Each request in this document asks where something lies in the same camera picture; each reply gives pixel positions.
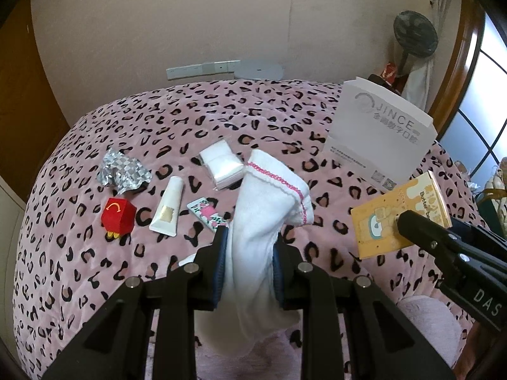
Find yellow cartoon snack box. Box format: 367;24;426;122
351;171;451;259

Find white cream tube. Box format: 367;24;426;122
149;176;184;238

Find red happy meal box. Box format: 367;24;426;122
100;197;137;239

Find floral small packet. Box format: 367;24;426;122
186;197;228;232

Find white sock pink trim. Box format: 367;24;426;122
195;149;314;357

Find clear bag white cotton pads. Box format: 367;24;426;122
199;140;244;190

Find pink leopard print blanket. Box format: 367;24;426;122
12;80;441;379

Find white cloth fan cover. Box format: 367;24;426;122
402;58;434;111

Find crumpled silver foil wrapper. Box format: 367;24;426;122
96;149;152;195

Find red snack bag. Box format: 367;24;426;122
381;62;398;86

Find black standing fan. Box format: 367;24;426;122
394;10;438;76

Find wooden window frame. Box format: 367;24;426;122
429;0;485;140

